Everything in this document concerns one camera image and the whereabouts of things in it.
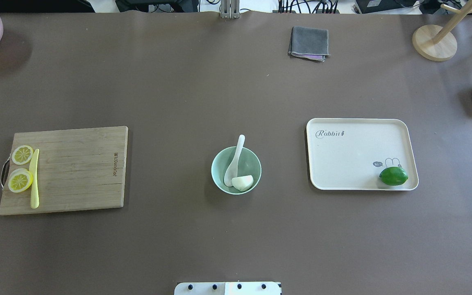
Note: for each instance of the white ceramic spoon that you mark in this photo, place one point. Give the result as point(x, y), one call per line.
point(232, 170)

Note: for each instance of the white steamed bun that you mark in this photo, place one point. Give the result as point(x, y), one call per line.
point(243, 183)

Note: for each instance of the light green bowl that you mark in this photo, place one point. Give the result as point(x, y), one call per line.
point(248, 164)

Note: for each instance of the cream rabbit tray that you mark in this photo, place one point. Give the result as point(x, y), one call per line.
point(350, 154)

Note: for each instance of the grey folded cloth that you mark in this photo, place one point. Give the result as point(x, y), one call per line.
point(309, 43)

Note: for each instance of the bamboo cutting board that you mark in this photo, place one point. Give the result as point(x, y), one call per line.
point(78, 169)

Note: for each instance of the green lime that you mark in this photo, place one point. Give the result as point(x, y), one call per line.
point(393, 176)

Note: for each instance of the yellow plastic knife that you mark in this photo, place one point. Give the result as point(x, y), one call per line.
point(34, 196)

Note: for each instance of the lemon slice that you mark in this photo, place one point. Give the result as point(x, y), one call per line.
point(20, 180)
point(22, 155)

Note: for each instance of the wooden mug tree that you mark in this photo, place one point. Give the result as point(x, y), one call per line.
point(437, 43)

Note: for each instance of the aluminium frame post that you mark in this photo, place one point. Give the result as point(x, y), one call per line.
point(230, 9)

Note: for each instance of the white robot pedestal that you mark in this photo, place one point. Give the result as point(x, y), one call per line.
point(229, 288)

